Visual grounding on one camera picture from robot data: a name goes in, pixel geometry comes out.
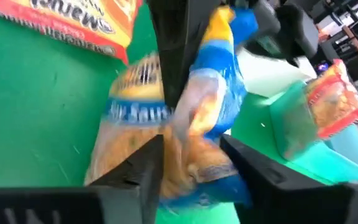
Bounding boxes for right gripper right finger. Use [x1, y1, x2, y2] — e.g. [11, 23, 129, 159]
[219, 134, 358, 224]

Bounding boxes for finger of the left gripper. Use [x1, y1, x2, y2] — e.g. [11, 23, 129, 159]
[146, 0, 222, 108]

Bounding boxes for red-orange ramen soup pack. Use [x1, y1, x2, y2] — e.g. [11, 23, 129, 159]
[303, 58, 358, 140]

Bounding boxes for green table mat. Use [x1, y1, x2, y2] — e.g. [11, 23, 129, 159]
[0, 4, 335, 224]

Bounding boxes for black device blue light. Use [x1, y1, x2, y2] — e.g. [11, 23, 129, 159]
[315, 60, 332, 75]

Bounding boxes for blue soy sauce ramen pack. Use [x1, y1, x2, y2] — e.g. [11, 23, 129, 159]
[84, 4, 259, 209]

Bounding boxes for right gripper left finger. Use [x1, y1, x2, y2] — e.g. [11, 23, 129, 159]
[0, 135, 165, 224]

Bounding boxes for orange chicken ramen pack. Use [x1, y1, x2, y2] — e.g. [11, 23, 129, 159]
[0, 0, 144, 65]

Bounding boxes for teal translucent bin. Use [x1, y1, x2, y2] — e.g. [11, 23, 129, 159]
[230, 79, 358, 184]

